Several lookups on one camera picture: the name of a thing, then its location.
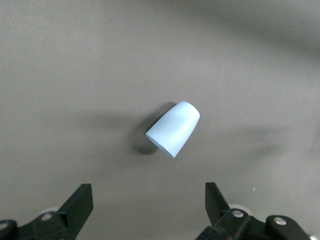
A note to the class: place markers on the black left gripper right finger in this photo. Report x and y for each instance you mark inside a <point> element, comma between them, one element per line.
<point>217,207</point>

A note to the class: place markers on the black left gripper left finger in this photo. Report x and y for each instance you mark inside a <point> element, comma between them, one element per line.
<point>77,207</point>

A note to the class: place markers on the light blue cup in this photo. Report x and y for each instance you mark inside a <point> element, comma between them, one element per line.
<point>175,130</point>

